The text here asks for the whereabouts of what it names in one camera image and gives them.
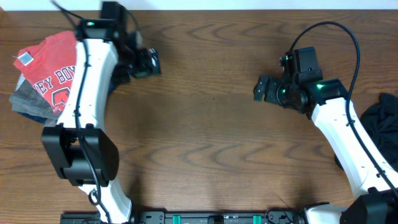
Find red orange t-shirt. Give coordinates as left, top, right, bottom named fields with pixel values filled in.
left=14, top=30, right=76, bottom=115

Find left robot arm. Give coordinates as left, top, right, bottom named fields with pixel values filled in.
left=42, top=1, right=160, bottom=223

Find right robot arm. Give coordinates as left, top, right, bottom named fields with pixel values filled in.
left=253, top=47, right=397, bottom=223

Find black garment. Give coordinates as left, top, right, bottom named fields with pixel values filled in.
left=360, top=93, right=397, bottom=171

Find folded navy blue garment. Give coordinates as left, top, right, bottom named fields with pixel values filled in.
left=21, top=70, right=131, bottom=125

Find folded grey shorts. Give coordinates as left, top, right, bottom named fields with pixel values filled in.
left=9, top=74, right=59, bottom=126

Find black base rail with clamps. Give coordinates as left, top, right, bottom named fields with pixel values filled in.
left=59, top=208, right=308, bottom=224

